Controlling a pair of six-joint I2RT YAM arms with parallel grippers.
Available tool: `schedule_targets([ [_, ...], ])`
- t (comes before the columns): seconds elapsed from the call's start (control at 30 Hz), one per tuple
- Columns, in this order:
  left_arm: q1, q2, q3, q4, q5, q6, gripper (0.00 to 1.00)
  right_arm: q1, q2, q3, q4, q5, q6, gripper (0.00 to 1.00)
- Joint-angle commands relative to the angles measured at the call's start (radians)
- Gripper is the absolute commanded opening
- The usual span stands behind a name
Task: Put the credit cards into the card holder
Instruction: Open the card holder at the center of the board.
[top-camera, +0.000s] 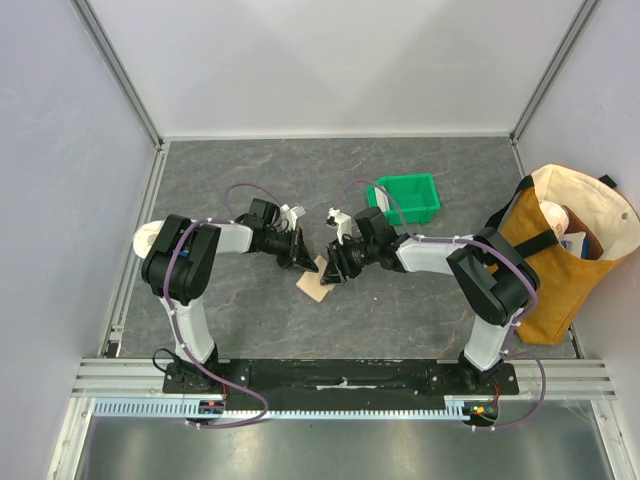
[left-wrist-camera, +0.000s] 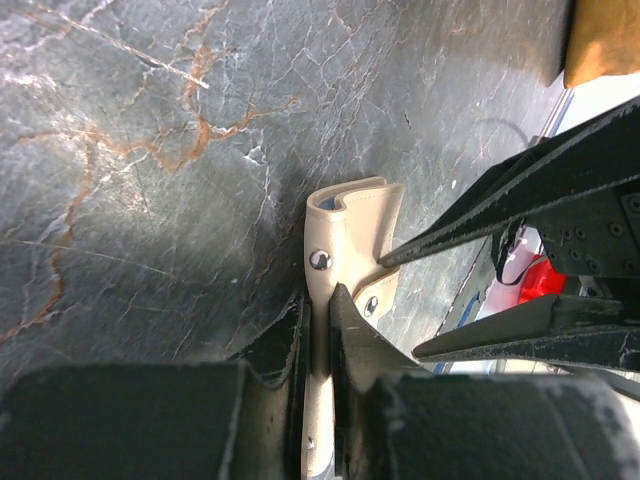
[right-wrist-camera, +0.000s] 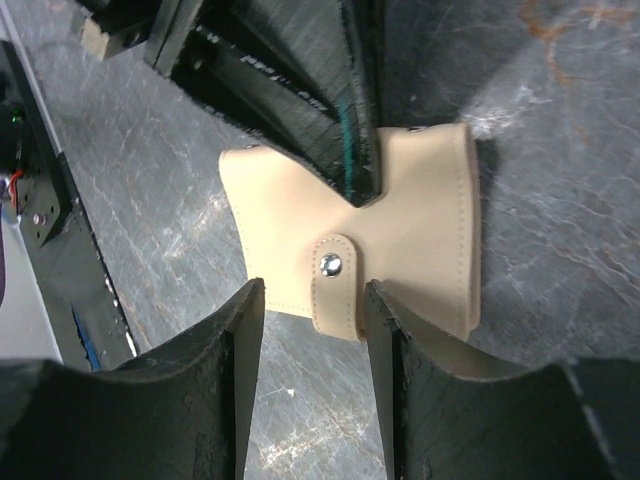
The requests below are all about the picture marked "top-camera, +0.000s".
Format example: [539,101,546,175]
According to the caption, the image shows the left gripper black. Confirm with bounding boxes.
[261,226,317,274]

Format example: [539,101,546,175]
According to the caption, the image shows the beige leather card holder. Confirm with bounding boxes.
[296,255,335,303]

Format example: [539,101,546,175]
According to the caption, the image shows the green plastic bin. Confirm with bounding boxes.
[366,173,441,225]

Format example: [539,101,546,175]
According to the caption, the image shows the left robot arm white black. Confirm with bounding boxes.
[133,199,319,393]

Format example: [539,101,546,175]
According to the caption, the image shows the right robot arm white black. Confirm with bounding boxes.
[321,207,539,394]

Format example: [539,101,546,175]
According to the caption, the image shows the toilet paper roll blue wrapper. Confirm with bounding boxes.
[132,220,164,260]

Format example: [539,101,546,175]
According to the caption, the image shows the items inside tote bag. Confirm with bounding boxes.
[539,200,604,260]

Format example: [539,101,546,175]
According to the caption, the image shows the mustard canvas tote bag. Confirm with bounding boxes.
[486,164,639,345]

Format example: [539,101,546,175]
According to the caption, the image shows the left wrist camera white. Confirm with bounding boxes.
[280,204,306,229]

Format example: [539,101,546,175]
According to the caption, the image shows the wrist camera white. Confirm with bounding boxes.
[280,204,306,229]
[326,208,352,244]

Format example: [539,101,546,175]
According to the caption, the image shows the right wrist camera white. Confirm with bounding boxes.
[326,208,352,244]

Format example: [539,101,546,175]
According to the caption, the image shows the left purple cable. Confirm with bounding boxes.
[162,183,281,431]

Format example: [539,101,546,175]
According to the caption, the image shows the purple cable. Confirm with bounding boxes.
[162,183,281,431]
[334,179,547,434]

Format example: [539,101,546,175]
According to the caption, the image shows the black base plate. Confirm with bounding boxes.
[163,357,521,406]

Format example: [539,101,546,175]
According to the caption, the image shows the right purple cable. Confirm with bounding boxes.
[334,179,547,434]

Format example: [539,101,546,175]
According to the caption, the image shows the slotted cable duct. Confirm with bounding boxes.
[93,398,497,421]

